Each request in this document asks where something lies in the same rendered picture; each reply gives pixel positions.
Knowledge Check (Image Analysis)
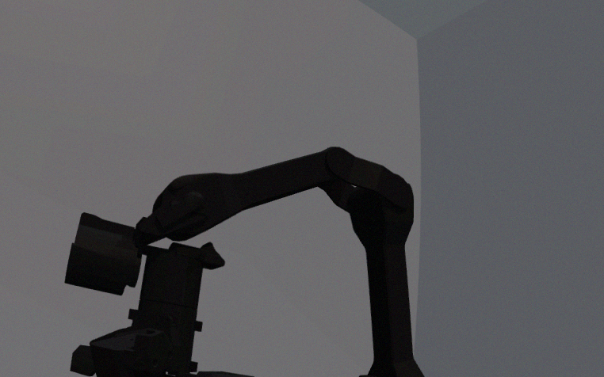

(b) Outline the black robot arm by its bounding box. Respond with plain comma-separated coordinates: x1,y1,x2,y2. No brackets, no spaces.
64,147,425,377

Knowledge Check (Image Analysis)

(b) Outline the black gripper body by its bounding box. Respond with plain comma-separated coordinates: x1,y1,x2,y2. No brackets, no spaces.
70,299,254,377

